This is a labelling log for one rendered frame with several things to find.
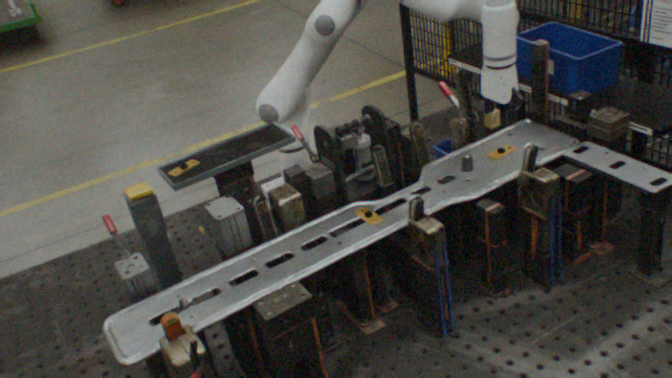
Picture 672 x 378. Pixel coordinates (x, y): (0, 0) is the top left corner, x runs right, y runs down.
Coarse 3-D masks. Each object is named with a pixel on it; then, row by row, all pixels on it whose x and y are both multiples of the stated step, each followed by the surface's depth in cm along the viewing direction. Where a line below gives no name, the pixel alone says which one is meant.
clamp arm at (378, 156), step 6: (372, 150) 196; (378, 150) 196; (384, 150) 197; (372, 156) 197; (378, 156) 196; (384, 156) 197; (378, 162) 197; (384, 162) 198; (378, 168) 197; (384, 168) 198; (378, 174) 198; (384, 174) 199; (378, 180) 200; (384, 180) 199; (390, 180) 200
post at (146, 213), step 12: (132, 204) 182; (144, 204) 183; (156, 204) 185; (132, 216) 188; (144, 216) 185; (156, 216) 186; (144, 228) 186; (156, 228) 188; (144, 240) 191; (156, 240) 190; (168, 240) 192; (156, 252) 191; (168, 252) 193; (156, 264) 193; (168, 264) 195; (156, 276) 200; (168, 276) 196; (180, 276) 199
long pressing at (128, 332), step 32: (512, 128) 214; (544, 128) 211; (448, 160) 204; (480, 160) 201; (512, 160) 198; (544, 160) 196; (448, 192) 189; (480, 192) 188; (320, 224) 186; (384, 224) 181; (256, 256) 178; (320, 256) 174; (192, 288) 171; (224, 288) 169; (256, 288) 167; (128, 320) 165; (192, 320) 161; (128, 352) 155
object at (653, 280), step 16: (640, 192) 182; (656, 192) 178; (656, 208) 180; (640, 224) 187; (656, 224) 183; (640, 240) 189; (656, 240) 186; (640, 256) 192; (656, 256) 191; (640, 272) 194; (656, 272) 193
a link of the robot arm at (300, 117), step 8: (304, 96) 227; (304, 104) 230; (296, 112) 231; (304, 112) 231; (288, 120) 231; (296, 120) 231; (304, 120) 231; (288, 128) 230; (304, 128) 230; (304, 136) 231; (296, 144) 230; (288, 152) 231
